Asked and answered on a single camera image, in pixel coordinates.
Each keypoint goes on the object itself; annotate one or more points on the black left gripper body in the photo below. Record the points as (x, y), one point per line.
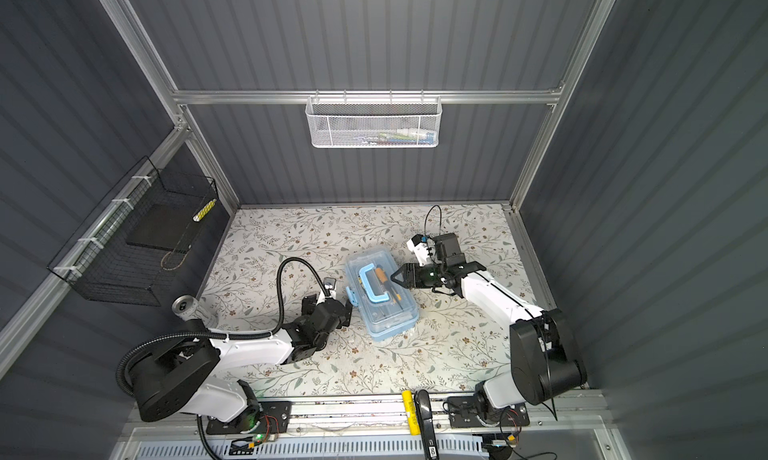
(308, 306)

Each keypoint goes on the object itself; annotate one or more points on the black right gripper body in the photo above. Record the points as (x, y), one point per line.
(431, 275)

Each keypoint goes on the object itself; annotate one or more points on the blue clear plastic tool box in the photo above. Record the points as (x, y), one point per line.
(382, 317)

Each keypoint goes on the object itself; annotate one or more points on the orange handled screwdriver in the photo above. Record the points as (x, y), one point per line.
(388, 286)

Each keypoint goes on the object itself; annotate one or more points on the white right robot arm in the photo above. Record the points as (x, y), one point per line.
(545, 360)

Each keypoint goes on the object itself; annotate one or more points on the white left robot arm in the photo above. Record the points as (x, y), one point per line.
(179, 372)

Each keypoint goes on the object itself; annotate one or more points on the black pad in basket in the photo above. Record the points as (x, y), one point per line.
(166, 228)

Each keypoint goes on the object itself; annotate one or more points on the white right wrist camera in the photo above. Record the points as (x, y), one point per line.
(419, 247)

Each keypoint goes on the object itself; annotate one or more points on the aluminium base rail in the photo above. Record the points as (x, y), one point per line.
(376, 427)

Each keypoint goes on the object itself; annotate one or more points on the yellow marker on rail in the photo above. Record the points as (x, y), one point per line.
(411, 415)

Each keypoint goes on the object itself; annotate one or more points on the black handle on rail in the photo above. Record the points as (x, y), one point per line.
(425, 421)

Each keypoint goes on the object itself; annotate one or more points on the white wire mesh basket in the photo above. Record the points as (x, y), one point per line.
(387, 125)

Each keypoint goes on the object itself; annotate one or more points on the black wire mesh basket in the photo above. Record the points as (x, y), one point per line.
(132, 252)

